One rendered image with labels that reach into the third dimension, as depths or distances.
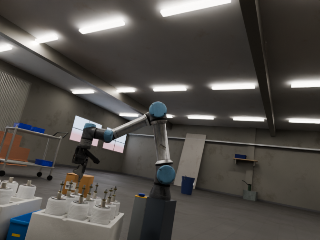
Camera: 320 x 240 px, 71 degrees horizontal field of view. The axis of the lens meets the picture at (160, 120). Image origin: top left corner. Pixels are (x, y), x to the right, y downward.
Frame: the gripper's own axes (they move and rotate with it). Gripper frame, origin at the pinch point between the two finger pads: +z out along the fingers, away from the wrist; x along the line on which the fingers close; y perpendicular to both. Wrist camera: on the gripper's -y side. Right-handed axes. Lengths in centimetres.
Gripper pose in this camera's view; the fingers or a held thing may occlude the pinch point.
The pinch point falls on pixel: (80, 178)
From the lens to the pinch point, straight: 155.6
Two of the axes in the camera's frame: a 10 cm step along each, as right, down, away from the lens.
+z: -1.7, 9.6, -2.3
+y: -8.3, -2.6, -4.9
